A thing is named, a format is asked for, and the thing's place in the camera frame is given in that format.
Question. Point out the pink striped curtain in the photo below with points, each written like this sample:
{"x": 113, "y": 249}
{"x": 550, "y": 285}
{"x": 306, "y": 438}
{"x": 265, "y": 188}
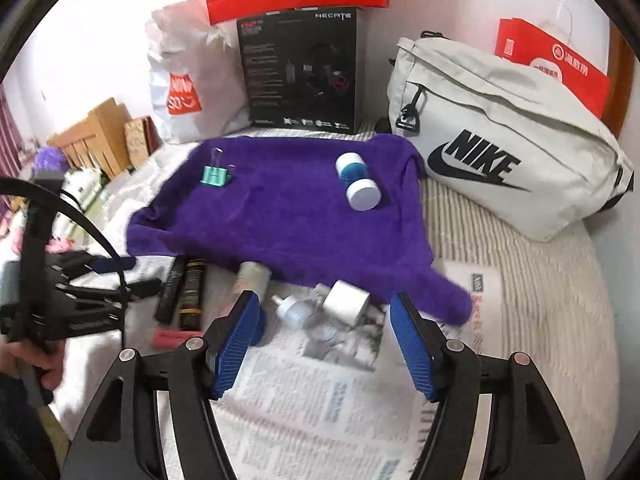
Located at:
{"x": 7, "y": 130}

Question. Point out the beige cylindrical bottle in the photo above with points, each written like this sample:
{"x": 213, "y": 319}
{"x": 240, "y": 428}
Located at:
{"x": 254, "y": 277}

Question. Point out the purple plush toy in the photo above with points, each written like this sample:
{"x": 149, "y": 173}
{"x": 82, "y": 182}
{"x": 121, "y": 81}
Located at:
{"x": 49, "y": 160}

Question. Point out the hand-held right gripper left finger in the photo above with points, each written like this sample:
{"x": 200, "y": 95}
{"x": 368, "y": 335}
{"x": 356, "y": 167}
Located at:
{"x": 235, "y": 347}

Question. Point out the purple towel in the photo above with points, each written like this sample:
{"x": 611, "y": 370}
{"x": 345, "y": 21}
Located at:
{"x": 300, "y": 210}

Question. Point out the black cosmetic tube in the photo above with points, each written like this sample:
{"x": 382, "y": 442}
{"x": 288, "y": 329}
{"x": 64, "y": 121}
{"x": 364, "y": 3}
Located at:
{"x": 172, "y": 287}

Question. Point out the grey sling bag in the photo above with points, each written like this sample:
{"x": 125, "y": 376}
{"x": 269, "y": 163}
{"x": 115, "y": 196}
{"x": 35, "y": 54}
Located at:
{"x": 515, "y": 140}

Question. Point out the white plastic shopping bag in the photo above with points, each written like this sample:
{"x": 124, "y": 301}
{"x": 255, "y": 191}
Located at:
{"x": 185, "y": 75}

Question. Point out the small white bottle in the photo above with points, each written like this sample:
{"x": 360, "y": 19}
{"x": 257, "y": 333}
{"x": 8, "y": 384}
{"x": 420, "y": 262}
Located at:
{"x": 292, "y": 310}

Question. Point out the black product box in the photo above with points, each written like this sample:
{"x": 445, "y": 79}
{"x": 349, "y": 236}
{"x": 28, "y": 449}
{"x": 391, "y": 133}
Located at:
{"x": 305, "y": 70}

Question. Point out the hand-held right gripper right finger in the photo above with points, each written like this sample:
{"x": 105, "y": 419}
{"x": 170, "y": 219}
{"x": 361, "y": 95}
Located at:
{"x": 412, "y": 350}

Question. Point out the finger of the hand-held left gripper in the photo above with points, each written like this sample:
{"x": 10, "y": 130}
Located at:
{"x": 142, "y": 290}
{"x": 112, "y": 265}

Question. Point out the white and blue bottle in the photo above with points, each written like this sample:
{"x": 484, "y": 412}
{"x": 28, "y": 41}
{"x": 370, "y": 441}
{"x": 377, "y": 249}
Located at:
{"x": 356, "y": 180}

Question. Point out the pink lip balm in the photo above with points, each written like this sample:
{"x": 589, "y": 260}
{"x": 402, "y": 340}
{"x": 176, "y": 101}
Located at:
{"x": 172, "y": 340}

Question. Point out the person's left hand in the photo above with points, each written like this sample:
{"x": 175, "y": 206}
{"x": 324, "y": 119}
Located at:
{"x": 54, "y": 366}

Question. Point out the wooden rack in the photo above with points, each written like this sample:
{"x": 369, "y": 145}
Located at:
{"x": 95, "y": 135}

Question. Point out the black and gold tube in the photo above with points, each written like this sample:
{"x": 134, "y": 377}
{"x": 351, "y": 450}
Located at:
{"x": 194, "y": 292}

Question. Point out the small brown box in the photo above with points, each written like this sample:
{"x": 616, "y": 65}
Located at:
{"x": 139, "y": 141}

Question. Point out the green binder clip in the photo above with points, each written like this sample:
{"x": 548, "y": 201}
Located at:
{"x": 216, "y": 174}

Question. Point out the clear plastic cap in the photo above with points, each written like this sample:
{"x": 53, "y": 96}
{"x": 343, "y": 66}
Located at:
{"x": 322, "y": 327}

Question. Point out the person's left forearm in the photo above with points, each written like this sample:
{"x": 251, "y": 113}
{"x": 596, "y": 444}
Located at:
{"x": 20, "y": 435}

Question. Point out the white charger plug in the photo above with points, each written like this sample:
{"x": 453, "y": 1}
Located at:
{"x": 345, "y": 302}

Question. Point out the white patterned cloth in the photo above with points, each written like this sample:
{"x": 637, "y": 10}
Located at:
{"x": 85, "y": 192}

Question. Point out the newspaper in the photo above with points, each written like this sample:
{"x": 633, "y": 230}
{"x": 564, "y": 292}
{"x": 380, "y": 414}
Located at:
{"x": 310, "y": 405}

